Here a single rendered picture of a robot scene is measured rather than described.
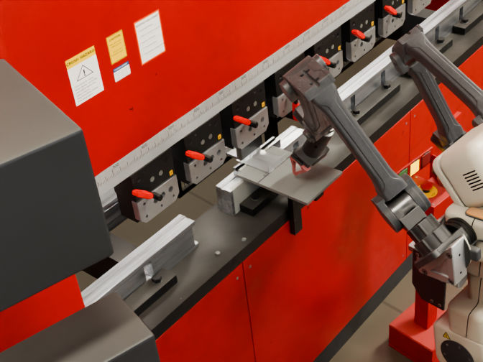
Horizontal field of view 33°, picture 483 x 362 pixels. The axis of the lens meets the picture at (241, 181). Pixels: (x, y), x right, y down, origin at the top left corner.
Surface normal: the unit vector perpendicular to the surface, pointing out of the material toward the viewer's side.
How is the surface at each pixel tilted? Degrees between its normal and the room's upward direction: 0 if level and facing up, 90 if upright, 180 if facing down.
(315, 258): 90
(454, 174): 90
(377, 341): 0
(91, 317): 0
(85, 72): 90
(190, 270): 0
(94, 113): 90
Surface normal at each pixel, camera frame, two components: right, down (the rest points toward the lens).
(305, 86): -0.48, -0.60
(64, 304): 0.77, 0.32
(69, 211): 0.58, 0.44
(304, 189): -0.10, -0.80
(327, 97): 0.18, 0.24
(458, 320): -0.71, 0.47
